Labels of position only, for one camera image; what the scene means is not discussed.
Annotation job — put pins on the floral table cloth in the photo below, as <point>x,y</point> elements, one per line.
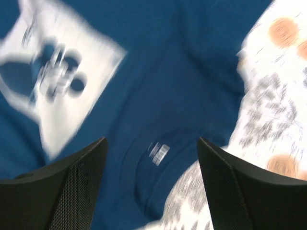
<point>271,132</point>

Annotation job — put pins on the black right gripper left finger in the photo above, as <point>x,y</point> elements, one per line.
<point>59,196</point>

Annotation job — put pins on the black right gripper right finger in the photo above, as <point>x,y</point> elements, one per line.
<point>242,196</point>

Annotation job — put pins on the blue printed t-shirt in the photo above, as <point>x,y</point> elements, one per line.
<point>152,76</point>

